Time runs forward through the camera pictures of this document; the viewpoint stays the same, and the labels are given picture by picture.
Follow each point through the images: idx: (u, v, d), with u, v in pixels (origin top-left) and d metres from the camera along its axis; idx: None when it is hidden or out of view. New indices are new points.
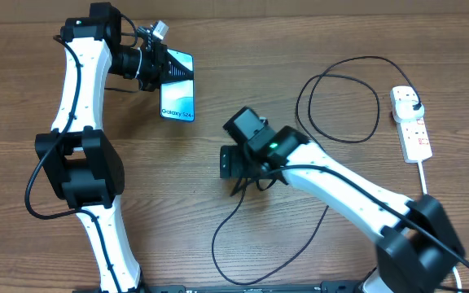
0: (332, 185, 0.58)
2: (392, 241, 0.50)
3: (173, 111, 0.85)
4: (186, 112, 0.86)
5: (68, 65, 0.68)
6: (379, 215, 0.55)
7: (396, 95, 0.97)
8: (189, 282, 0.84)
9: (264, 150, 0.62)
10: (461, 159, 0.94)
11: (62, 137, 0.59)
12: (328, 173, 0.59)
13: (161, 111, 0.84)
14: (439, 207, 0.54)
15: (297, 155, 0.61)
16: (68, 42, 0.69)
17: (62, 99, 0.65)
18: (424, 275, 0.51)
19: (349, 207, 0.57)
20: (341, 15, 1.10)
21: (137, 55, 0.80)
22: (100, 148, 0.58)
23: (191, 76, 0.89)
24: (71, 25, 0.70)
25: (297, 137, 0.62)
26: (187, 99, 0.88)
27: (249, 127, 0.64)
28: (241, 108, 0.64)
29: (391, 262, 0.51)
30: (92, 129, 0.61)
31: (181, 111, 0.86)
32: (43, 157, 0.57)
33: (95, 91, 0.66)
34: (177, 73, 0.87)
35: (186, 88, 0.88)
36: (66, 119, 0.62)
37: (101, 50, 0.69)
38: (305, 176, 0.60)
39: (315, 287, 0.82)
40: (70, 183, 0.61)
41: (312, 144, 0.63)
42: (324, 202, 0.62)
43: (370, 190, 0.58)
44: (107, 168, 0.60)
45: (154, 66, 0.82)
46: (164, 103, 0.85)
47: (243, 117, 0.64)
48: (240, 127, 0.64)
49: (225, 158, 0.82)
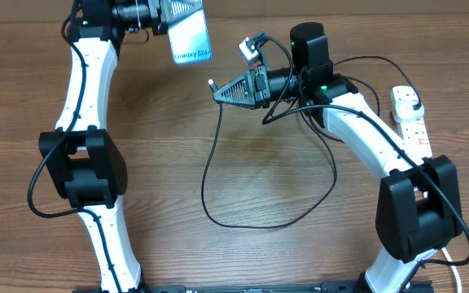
0: (364, 129, 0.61)
2: (396, 179, 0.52)
3: (187, 54, 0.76)
4: (202, 51, 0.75)
5: (73, 64, 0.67)
6: (394, 159, 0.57)
7: (396, 95, 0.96)
8: (189, 282, 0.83)
9: (314, 89, 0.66)
10: (461, 159, 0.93)
11: (65, 137, 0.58)
12: (364, 120, 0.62)
13: (174, 58, 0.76)
14: (454, 170, 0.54)
15: (341, 101, 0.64)
16: (74, 41, 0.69)
17: (67, 98, 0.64)
18: (412, 225, 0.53)
19: (370, 147, 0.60)
20: (340, 15, 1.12)
21: (133, 4, 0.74)
22: (104, 147, 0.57)
23: (198, 7, 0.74)
24: (77, 25, 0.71)
25: (347, 87, 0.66)
26: (202, 34, 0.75)
27: (317, 54, 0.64)
28: (321, 33, 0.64)
29: (388, 202, 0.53)
30: (96, 129, 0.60)
31: (197, 50, 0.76)
32: (46, 155, 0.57)
33: (99, 92, 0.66)
34: (179, 8, 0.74)
35: (198, 20, 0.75)
36: (70, 118, 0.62)
37: (107, 51, 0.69)
38: (342, 118, 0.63)
39: (315, 287, 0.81)
40: (73, 181, 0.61)
41: (358, 95, 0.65)
42: (351, 147, 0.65)
43: (396, 139, 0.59)
44: (111, 167, 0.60)
45: (151, 8, 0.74)
46: (174, 49, 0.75)
47: (319, 43, 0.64)
48: (309, 53, 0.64)
49: (245, 83, 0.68)
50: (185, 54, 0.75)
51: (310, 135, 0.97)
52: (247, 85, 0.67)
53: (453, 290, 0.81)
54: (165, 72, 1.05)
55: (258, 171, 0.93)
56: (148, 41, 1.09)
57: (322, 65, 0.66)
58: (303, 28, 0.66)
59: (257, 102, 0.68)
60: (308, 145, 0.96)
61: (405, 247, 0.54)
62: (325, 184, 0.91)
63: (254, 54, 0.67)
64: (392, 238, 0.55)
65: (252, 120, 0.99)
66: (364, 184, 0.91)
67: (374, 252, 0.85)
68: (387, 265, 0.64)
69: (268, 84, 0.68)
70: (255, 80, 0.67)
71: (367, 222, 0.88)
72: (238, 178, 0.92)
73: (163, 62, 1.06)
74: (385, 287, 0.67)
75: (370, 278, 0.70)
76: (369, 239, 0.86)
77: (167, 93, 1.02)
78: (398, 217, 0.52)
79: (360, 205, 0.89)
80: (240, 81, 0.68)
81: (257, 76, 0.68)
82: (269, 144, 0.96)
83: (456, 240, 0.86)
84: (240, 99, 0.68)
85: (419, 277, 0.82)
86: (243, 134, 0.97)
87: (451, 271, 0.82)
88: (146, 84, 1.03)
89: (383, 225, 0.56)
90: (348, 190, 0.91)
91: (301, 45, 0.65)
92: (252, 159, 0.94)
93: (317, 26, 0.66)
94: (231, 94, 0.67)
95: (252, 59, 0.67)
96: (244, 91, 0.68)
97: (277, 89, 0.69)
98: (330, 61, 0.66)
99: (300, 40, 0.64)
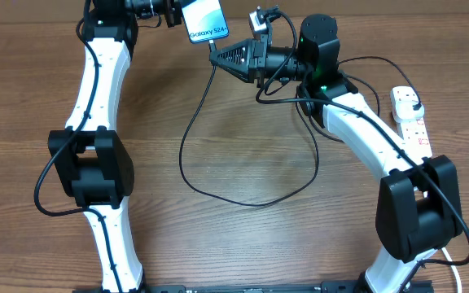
0: (364, 129, 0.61)
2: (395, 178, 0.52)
3: (203, 32, 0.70)
4: (219, 28, 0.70)
5: (87, 63, 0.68)
6: (394, 160, 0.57)
7: (396, 95, 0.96)
8: (189, 282, 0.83)
9: (315, 86, 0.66)
10: (460, 160, 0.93)
11: (75, 136, 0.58)
12: (364, 120, 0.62)
13: (190, 37, 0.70)
14: (453, 169, 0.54)
15: (341, 100, 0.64)
16: (88, 41, 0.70)
17: (78, 97, 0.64)
18: (412, 224, 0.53)
19: (370, 147, 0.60)
20: (340, 16, 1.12)
21: None
22: (112, 149, 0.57)
23: None
24: (92, 24, 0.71)
25: (347, 87, 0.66)
26: (216, 13, 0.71)
27: (327, 57, 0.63)
28: (334, 38, 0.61)
29: (389, 201, 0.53)
30: (106, 129, 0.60)
31: (213, 27, 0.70)
32: (55, 154, 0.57)
33: (111, 92, 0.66)
34: None
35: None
36: (80, 117, 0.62)
37: (120, 51, 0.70)
38: (342, 117, 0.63)
39: (315, 287, 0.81)
40: (80, 181, 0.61)
41: (358, 95, 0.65)
42: (350, 146, 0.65)
43: (395, 139, 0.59)
44: (118, 168, 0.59)
45: None
46: (190, 27, 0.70)
47: (331, 46, 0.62)
48: (318, 54, 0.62)
49: (243, 50, 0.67)
50: (201, 32, 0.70)
51: (308, 136, 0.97)
52: (245, 51, 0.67)
53: (453, 290, 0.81)
54: (166, 72, 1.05)
55: (258, 171, 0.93)
56: (149, 41, 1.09)
57: (329, 66, 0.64)
58: (316, 24, 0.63)
59: (251, 70, 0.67)
60: (308, 145, 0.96)
61: (405, 247, 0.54)
62: (325, 184, 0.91)
63: (260, 27, 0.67)
64: (392, 238, 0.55)
65: (252, 120, 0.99)
66: (364, 184, 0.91)
67: (374, 252, 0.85)
68: (387, 265, 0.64)
69: (266, 57, 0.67)
70: (254, 49, 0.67)
71: (367, 222, 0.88)
72: (238, 178, 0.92)
73: (163, 62, 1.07)
74: (385, 287, 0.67)
75: (370, 279, 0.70)
76: (369, 239, 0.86)
77: (167, 93, 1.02)
78: (398, 216, 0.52)
79: (360, 205, 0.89)
80: (239, 50, 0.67)
81: (258, 45, 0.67)
82: (268, 144, 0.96)
83: (456, 240, 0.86)
84: (234, 64, 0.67)
85: (419, 277, 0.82)
86: (243, 133, 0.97)
87: (451, 271, 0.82)
88: (146, 84, 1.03)
89: (384, 225, 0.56)
90: (349, 190, 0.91)
91: (311, 45, 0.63)
92: (252, 159, 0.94)
93: (334, 24, 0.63)
94: (228, 59, 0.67)
95: (258, 30, 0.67)
96: (240, 59, 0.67)
97: (275, 66, 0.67)
98: (336, 62, 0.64)
99: (311, 41, 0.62)
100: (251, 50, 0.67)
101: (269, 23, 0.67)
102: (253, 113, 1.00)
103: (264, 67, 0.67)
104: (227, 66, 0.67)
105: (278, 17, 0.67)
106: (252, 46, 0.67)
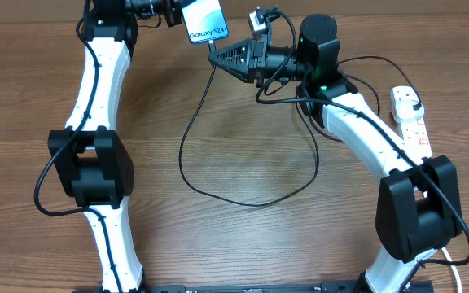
0: (364, 129, 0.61)
2: (396, 179, 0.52)
3: (203, 32, 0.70)
4: (219, 28, 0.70)
5: (87, 63, 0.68)
6: (394, 160, 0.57)
7: (396, 95, 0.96)
8: (189, 282, 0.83)
9: (315, 87, 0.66)
10: (460, 159, 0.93)
11: (75, 136, 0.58)
12: (364, 120, 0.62)
13: (190, 37, 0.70)
14: (453, 169, 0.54)
15: (341, 100, 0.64)
16: (88, 41, 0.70)
17: (78, 97, 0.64)
18: (413, 224, 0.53)
19: (370, 147, 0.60)
20: (340, 16, 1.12)
21: None
22: (112, 149, 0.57)
23: None
24: (92, 24, 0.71)
25: (347, 87, 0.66)
26: (216, 14, 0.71)
27: (327, 57, 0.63)
28: (333, 38, 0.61)
29: (389, 201, 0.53)
30: (106, 129, 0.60)
31: (212, 28, 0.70)
32: (54, 154, 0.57)
33: (111, 92, 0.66)
34: None
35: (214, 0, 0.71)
36: (80, 117, 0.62)
37: (120, 51, 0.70)
38: (342, 117, 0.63)
39: (315, 287, 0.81)
40: (80, 181, 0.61)
41: (358, 95, 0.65)
42: (350, 146, 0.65)
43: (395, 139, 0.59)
44: (117, 168, 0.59)
45: None
46: (190, 28, 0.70)
47: (330, 46, 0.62)
48: (317, 54, 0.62)
49: (243, 51, 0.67)
50: (201, 32, 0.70)
51: (308, 136, 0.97)
52: (245, 51, 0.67)
53: (453, 290, 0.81)
54: (166, 72, 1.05)
55: (258, 171, 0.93)
56: (149, 41, 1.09)
57: (329, 66, 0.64)
58: (316, 24, 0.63)
59: (251, 70, 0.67)
60: (307, 145, 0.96)
61: (405, 247, 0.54)
62: (326, 184, 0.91)
63: (260, 27, 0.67)
64: (392, 238, 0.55)
65: (252, 120, 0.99)
66: (364, 184, 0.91)
67: (374, 252, 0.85)
68: (387, 265, 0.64)
69: (266, 57, 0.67)
70: (254, 49, 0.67)
71: (367, 222, 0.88)
72: (238, 178, 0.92)
73: (163, 62, 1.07)
74: (385, 287, 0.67)
75: (370, 279, 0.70)
76: (369, 239, 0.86)
77: (167, 93, 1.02)
78: (398, 216, 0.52)
79: (360, 205, 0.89)
80: (238, 50, 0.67)
81: (257, 45, 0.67)
82: (268, 144, 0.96)
83: (456, 240, 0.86)
84: (234, 64, 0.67)
85: (419, 277, 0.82)
86: (243, 133, 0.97)
87: (451, 271, 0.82)
88: (146, 84, 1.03)
89: (384, 225, 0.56)
90: (349, 190, 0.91)
91: (310, 45, 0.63)
92: (252, 159, 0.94)
93: (333, 24, 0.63)
94: (228, 59, 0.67)
95: (258, 30, 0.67)
96: (240, 59, 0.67)
97: (274, 66, 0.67)
98: (336, 61, 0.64)
99: (310, 41, 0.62)
100: (251, 51, 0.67)
101: (269, 23, 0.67)
102: (253, 113, 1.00)
103: (264, 67, 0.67)
104: (228, 66, 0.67)
105: (278, 17, 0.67)
106: (252, 46, 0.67)
